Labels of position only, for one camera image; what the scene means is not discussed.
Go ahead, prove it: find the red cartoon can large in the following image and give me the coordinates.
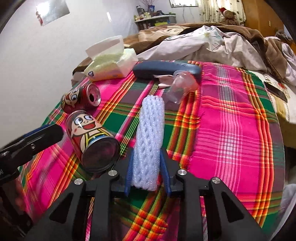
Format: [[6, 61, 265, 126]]
[[66, 110, 120, 173]]

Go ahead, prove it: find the silver wall poster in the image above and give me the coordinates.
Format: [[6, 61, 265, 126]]
[[36, 0, 70, 26]]

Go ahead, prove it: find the dried branch vase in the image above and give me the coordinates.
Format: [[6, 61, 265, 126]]
[[140, 0, 156, 12]]

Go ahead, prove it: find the clear plastic cup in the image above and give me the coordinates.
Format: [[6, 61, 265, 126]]
[[166, 71, 198, 104]]

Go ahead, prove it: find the brown blanket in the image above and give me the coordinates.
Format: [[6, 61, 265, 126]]
[[72, 22, 287, 83]]

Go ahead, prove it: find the patterned curtain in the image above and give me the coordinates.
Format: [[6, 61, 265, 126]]
[[196, 0, 246, 25]]

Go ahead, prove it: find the floral bed sheet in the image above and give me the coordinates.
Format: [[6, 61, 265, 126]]
[[249, 69, 296, 149]]

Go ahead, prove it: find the white foam net sleeve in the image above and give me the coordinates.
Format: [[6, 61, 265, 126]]
[[132, 95, 165, 191]]

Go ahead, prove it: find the person left hand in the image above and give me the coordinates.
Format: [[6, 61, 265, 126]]
[[1, 180, 26, 218]]

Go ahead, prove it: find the red cartoon can small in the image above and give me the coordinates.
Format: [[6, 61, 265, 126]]
[[61, 83, 101, 114]]

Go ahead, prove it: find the brown teddy bear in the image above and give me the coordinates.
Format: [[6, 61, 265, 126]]
[[219, 8, 239, 26]]

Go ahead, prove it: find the shelf with bottles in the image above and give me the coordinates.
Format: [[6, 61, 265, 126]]
[[134, 5, 177, 31]]

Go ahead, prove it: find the small window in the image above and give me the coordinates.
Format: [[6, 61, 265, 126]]
[[170, 0, 199, 8]]

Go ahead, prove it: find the dark blue glasses case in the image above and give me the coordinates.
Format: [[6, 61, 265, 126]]
[[132, 61, 202, 80]]

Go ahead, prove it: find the wooden wardrobe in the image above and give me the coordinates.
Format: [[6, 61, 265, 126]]
[[242, 0, 284, 37]]

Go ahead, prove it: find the black smartphone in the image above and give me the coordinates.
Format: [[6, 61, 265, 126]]
[[264, 82, 287, 103]]

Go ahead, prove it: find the white tissue pack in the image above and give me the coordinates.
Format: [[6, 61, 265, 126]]
[[84, 35, 138, 81]]

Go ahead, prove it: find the plaid pink green tablecloth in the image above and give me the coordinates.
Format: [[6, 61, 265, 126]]
[[19, 61, 285, 240]]

